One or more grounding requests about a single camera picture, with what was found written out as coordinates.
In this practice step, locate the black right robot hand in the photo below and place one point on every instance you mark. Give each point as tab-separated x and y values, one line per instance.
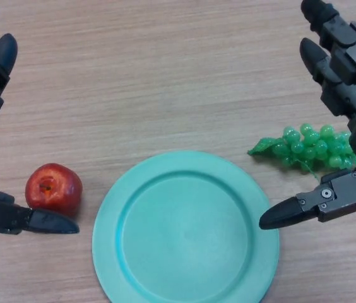
351	79

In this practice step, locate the green grapes bunch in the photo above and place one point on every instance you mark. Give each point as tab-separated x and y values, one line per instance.
310	146

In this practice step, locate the green round plate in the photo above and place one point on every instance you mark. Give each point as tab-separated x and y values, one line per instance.
186	230

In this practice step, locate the red apple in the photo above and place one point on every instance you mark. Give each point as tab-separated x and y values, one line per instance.
53	188

